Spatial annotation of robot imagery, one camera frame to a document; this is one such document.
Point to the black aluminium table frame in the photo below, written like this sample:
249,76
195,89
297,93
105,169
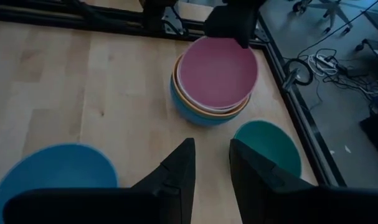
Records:
300,118

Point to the white power strip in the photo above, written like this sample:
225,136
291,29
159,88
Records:
325,60

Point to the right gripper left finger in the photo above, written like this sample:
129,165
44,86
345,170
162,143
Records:
176,180

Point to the large blue bowl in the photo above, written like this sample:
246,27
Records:
201,121

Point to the large pink bowl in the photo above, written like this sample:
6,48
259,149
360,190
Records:
216,74

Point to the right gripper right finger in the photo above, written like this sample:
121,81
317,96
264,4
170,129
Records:
257,186

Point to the large peach bowl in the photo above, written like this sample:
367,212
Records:
207,114

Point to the office chair base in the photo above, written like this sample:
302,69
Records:
332,7

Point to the black computer box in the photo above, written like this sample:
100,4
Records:
377,130

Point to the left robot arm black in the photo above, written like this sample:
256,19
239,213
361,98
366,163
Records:
154,12

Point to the small teal bowl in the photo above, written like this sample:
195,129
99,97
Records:
269,143

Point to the small blue bowl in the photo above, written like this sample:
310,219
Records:
51,168

